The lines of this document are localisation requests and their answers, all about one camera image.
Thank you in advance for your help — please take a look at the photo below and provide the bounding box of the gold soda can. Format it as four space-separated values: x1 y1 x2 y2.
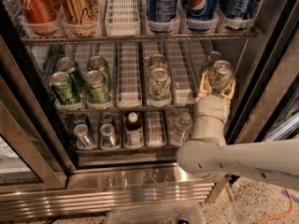
61 0 99 37

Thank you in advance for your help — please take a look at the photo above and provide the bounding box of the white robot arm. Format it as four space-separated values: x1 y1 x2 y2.
177 75 299 190

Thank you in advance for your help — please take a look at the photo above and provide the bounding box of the red coca-cola can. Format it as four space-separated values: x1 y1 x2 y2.
18 0 61 36

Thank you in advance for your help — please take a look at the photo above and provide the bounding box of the white diet soda can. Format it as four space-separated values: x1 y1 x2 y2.
148 53 167 72
149 68 171 101

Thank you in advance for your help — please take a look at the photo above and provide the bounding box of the blue pepsi can middle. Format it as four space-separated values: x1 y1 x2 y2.
186 0 218 32

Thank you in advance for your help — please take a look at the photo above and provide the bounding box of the blue pepsi can left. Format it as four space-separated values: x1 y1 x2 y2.
146 0 178 34

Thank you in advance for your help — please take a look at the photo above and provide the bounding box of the silver can rear left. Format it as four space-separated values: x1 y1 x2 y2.
73 113 92 128

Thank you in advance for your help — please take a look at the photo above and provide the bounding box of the green soda can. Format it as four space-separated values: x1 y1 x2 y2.
56 57 83 93
84 70 111 105
50 72 80 105
87 56 111 90

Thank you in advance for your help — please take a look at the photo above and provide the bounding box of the white diet soda can rear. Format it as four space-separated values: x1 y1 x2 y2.
148 53 167 72

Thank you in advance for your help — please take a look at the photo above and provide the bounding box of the white diet soda can front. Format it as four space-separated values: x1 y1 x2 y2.
149 68 171 101

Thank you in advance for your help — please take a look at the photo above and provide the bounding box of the white green 7up can front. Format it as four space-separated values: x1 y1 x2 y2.
206 60 234 94

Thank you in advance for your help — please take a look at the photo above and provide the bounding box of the empty white tray middle right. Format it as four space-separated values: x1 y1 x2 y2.
164 42 196 106

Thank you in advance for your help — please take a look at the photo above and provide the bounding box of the empty white shelf tray middle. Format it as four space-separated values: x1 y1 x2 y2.
117 43 142 108

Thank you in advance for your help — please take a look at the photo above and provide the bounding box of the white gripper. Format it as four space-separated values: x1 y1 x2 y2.
194 72 235 124

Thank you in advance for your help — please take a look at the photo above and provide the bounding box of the silver can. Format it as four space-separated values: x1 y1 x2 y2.
74 124 96 148
100 123 119 149
100 113 115 125
73 113 92 128

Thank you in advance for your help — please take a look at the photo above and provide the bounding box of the orange cable on floor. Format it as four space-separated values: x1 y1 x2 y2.
255 188 294 224

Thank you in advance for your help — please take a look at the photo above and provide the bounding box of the green soda can front left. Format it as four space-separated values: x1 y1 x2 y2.
50 72 80 105

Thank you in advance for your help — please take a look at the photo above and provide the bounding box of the white green 7up can rear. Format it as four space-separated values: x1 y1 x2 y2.
201 50 223 73

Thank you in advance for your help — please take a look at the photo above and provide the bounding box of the dark juice bottle white cap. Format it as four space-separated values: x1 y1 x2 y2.
125 112 144 148

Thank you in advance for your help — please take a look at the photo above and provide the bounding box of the fridge glass door right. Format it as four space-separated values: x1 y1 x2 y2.
226 28 299 144

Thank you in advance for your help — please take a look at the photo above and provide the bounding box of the stainless steel fridge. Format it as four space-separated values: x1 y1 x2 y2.
0 0 299 220

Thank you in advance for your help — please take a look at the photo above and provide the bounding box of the green soda can rear left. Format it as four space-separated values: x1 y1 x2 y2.
56 57 83 93

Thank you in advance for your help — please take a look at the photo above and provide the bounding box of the silver can front left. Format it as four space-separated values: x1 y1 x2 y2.
74 124 96 148

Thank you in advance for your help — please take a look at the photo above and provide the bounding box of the clear plastic bin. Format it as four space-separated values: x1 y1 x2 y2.
105 201 206 224

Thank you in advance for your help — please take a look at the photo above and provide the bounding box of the white green 7up can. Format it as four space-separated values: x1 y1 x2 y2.
201 50 223 73
206 60 234 94

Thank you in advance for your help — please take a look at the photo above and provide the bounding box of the empty white tray bottom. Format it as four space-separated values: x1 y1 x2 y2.
147 111 166 147

